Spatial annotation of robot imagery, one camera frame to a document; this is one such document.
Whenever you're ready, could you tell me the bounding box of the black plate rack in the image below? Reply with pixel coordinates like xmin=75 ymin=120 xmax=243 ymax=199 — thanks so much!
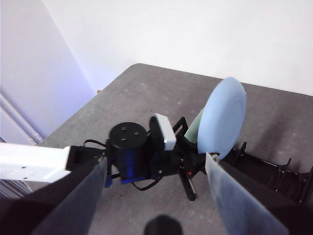
xmin=171 ymin=117 xmax=313 ymax=204

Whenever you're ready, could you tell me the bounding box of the grey ribbed metal panel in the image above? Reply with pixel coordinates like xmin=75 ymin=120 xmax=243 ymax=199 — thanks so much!
xmin=0 ymin=180 xmax=31 ymax=200

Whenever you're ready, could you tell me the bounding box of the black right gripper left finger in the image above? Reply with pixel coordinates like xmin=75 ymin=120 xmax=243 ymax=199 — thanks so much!
xmin=31 ymin=156 xmax=109 ymax=235

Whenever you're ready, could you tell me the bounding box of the blue round plate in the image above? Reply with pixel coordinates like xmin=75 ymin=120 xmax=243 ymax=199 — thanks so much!
xmin=197 ymin=77 xmax=247 ymax=160

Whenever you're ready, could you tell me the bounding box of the green round plate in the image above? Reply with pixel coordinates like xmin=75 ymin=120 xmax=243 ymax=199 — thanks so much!
xmin=184 ymin=109 xmax=205 ymax=145

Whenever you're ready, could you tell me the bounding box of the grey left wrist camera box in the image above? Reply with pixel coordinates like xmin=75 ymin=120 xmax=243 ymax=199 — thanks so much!
xmin=154 ymin=113 xmax=177 ymax=152

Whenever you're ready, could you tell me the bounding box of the white wall conduit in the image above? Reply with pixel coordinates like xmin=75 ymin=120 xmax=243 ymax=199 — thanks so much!
xmin=0 ymin=93 xmax=44 ymax=146

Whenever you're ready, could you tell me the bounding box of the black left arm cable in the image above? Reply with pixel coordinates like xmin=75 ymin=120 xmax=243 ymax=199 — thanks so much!
xmin=132 ymin=176 xmax=162 ymax=192
xmin=84 ymin=139 xmax=108 ymax=149

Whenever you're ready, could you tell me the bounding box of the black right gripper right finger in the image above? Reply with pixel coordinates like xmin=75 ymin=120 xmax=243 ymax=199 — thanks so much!
xmin=206 ymin=152 xmax=291 ymax=235

